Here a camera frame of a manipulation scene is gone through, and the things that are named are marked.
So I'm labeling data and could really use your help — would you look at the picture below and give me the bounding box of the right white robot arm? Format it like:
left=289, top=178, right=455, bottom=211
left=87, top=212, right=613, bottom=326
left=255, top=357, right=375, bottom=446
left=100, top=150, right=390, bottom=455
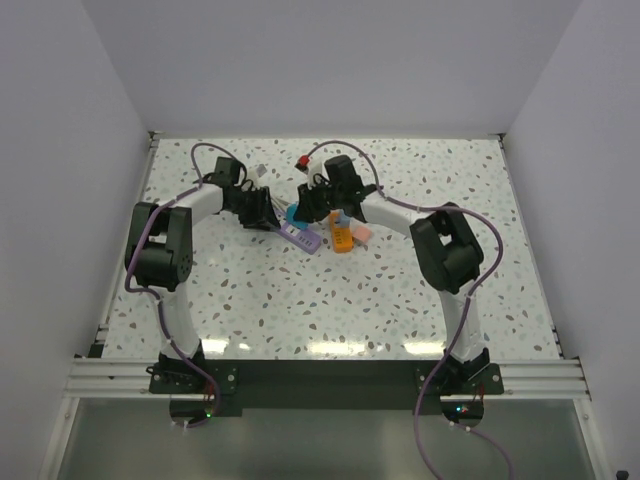
left=294, top=155, right=490, bottom=393

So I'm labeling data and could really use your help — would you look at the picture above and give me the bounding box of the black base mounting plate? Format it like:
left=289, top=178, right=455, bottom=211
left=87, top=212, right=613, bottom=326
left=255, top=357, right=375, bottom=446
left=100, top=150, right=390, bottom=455
left=146, top=357, right=505, bottom=421

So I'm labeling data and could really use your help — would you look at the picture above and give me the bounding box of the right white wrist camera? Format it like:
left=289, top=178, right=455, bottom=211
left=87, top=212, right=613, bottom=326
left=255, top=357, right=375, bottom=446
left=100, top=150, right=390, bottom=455
left=295, top=155, right=323, bottom=188

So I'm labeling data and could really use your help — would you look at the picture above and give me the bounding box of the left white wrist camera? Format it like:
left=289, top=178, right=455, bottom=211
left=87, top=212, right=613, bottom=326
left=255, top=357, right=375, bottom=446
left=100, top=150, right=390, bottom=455
left=248, top=164, right=267, bottom=184

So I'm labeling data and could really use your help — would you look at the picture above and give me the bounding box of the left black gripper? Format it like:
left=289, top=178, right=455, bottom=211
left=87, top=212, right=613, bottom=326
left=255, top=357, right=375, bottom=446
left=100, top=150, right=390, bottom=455
left=227, top=185, right=281, bottom=231

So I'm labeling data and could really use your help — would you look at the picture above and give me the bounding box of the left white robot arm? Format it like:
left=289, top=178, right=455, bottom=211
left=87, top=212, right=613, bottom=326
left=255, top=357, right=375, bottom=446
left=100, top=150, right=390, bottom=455
left=124, top=157, right=280, bottom=394

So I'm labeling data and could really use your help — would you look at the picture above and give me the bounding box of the pink charger plug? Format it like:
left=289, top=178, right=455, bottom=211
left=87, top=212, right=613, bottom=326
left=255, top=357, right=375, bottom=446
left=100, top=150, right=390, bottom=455
left=351, top=225, right=372, bottom=245

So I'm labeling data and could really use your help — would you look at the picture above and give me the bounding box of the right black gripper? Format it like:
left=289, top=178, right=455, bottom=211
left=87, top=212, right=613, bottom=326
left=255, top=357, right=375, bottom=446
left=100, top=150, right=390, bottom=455
left=295, top=179, right=343, bottom=226

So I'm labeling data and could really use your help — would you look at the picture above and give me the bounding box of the teal blue plug adapter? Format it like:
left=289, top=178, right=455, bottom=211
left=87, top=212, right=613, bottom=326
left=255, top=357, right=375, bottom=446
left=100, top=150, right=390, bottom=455
left=286, top=203, right=298, bottom=225

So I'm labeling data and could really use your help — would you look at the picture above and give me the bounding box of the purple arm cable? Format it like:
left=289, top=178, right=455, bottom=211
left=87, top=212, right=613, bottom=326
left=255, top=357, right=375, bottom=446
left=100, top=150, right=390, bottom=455
left=123, top=142, right=251, bottom=431
left=305, top=139, right=516, bottom=480

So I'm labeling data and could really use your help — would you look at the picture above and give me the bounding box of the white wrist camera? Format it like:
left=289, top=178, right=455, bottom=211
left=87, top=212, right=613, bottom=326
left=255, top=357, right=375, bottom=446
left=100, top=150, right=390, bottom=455
left=295, top=155, right=323, bottom=188
left=248, top=164, right=267, bottom=184

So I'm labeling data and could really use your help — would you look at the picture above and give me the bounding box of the aluminium frame rail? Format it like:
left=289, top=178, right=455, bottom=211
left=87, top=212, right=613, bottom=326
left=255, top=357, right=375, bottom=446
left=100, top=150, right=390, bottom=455
left=62, top=354, right=166, bottom=399

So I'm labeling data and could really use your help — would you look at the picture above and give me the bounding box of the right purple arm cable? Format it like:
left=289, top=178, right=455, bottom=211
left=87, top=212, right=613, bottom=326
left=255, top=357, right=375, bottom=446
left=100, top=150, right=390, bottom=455
left=305, top=139, right=516, bottom=480

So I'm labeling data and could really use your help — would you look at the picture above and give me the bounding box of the purple power strip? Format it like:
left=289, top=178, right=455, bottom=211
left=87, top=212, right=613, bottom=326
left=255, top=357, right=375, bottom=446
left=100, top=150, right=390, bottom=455
left=276, top=222, right=322, bottom=255

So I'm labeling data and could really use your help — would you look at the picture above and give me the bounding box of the light blue charger plug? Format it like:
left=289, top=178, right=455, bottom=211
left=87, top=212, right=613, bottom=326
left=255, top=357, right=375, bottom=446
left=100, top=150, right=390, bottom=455
left=335, top=211, right=351, bottom=228

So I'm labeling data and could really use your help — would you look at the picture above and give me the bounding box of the orange power strip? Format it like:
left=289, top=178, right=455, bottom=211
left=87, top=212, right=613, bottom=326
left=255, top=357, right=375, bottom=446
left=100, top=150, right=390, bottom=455
left=328, top=210, right=354, bottom=254

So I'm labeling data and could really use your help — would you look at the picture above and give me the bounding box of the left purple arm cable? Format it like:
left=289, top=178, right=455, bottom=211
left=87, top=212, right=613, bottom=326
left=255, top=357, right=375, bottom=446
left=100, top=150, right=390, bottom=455
left=123, top=142, right=251, bottom=431

